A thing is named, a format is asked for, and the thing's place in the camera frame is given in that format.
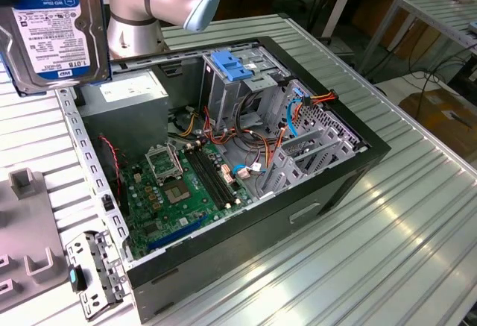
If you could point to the hard disk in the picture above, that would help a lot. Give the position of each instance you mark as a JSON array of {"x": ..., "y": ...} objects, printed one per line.
[{"x": 52, "y": 31}]

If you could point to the grey disk bay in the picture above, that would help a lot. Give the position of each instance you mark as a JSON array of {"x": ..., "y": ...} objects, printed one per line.
[{"x": 288, "y": 171}]

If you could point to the grey power supply unit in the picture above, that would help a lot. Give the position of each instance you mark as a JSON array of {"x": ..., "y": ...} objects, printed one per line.
[{"x": 123, "y": 117}]

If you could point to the blue plastic drive latch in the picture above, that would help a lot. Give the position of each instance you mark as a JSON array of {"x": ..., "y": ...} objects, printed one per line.
[{"x": 231, "y": 66}]

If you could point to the grey parts rack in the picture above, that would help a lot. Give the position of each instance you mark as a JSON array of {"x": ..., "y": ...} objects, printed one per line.
[{"x": 26, "y": 221}]

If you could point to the grey optical drive cage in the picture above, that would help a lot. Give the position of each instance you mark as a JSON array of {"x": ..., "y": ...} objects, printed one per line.
[{"x": 223, "y": 98}]

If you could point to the CPU socket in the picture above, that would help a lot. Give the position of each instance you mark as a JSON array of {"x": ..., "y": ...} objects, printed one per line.
[{"x": 177, "y": 192}]

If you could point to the black RAM slot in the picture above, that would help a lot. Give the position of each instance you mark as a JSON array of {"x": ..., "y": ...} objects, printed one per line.
[
  {"x": 206, "y": 178},
  {"x": 218, "y": 175}
]

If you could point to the green Dell motherboard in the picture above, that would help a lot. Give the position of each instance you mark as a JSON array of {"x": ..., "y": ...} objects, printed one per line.
[{"x": 186, "y": 214}]

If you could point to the blue expansion slot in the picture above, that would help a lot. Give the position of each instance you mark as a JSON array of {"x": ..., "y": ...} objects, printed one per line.
[{"x": 175, "y": 234}]

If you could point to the black open PC case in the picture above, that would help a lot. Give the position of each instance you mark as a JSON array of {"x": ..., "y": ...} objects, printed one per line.
[{"x": 242, "y": 236}]

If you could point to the large brown cardboard box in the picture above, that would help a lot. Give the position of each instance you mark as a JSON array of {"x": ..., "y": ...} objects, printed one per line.
[{"x": 428, "y": 109}]

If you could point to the metal expansion bracket plate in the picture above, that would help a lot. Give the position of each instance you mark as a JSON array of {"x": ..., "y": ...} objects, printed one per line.
[{"x": 97, "y": 266}]

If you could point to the black blue bracket latch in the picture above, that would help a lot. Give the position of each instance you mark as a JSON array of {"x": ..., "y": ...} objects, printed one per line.
[{"x": 78, "y": 279}]

